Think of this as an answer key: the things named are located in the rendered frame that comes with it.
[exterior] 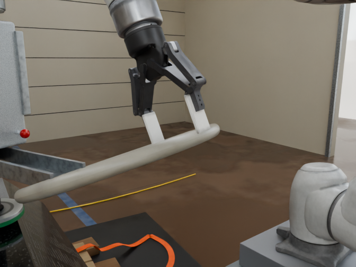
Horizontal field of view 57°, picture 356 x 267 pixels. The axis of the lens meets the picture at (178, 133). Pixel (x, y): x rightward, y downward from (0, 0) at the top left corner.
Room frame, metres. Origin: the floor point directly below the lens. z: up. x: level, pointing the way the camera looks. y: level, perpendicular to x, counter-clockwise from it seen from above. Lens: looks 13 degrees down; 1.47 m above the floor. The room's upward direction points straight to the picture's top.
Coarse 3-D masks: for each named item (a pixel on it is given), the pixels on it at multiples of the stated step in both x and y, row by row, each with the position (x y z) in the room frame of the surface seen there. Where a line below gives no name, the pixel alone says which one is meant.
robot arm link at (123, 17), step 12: (120, 0) 0.62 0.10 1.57; (132, 0) 0.61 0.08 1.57; (144, 0) 0.62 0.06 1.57; (120, 12) 0.62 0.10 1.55; (132, 12) 0.61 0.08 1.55; (144, 12) 0.61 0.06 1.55; (156, 12) 0.63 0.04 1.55; (120, 24) 0.62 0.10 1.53; (132, 24) 0.61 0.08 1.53; (144, 24) 0.62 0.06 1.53; (120, 36) 0.64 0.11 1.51
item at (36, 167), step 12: (0, 156) 1.15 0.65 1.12; (12, 156) 1.11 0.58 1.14; (24, 156) 1.07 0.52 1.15; (36, 156) 1.03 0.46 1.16; (48, 156) 1.00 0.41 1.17; (0, 168) 0.95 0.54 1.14; (12, 168) 0.91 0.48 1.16; (24, 168) 0.88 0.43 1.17; (36, 168) 1.01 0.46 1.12; (48, 168) 1.00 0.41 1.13; (60, 168) 0.97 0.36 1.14; (72, 168) 0.94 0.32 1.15; (24, 180) 0.88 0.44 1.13; (36, 180) 0.85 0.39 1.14
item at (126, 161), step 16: (160, 144) 0.56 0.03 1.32; (176, 144) 0.57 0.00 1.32; (192, 144) 0.60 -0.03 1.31; (112, 160) 0.53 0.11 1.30; (128, 160) 0.53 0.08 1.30; (144, 160) 0.54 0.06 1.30; (64, 176) 0.53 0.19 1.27; (80, 176) 0.52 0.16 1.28; (96, 176) 0.52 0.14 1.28; (16, 192) 0.61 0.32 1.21; (32, 192) 0.55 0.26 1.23; (48, 192) 0.54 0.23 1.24
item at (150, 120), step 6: (144, 114) 0.66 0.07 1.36; (150, 114) 0.66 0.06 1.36; (144, 120) 0.65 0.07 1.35; (150, 120) 0.66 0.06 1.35; (156, 120) 0.67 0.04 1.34; (150, 126) 0.65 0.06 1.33; (156, 126) 0.66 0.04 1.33; (150, 132) 0.65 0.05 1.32; (156, 132) 0.66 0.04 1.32; (150, 138) 0.65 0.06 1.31; (156, 138) 0.65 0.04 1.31; (162, 138) 0.66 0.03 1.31
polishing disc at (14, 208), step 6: (6, 198) 1.22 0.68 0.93; (6, 204) 1.16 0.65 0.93; (12, 204) 1.16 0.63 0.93; (18, 204) 1.16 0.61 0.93; (6, 210) 1.11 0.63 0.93; (12, 210) 1.11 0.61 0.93; (18, 210) 1.11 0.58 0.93; (0, 216) 1.07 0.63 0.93; (6, 216) 1.07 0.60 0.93; (12, 216) 1.08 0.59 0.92; (0, 222) 1.04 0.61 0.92
